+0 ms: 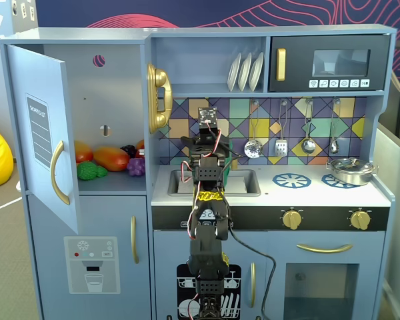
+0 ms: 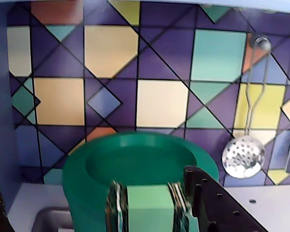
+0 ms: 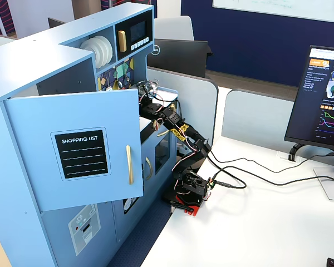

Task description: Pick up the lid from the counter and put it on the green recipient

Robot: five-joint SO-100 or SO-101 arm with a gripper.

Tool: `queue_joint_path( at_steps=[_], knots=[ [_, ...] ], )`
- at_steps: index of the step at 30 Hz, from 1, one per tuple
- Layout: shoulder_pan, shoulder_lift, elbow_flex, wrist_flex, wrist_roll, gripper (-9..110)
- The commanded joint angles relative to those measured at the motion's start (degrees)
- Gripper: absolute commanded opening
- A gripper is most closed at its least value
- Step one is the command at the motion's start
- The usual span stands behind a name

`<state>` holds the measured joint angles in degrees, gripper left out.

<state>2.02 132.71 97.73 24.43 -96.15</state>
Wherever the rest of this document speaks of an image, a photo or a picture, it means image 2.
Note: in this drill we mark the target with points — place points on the light green block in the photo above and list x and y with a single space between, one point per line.
149 207

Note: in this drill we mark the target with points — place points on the metal skimmer spoon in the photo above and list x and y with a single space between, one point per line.
244 157

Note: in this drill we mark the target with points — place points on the steel toy sink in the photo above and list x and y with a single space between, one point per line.
53 221

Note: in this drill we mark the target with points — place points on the green pot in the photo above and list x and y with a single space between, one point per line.
87 193

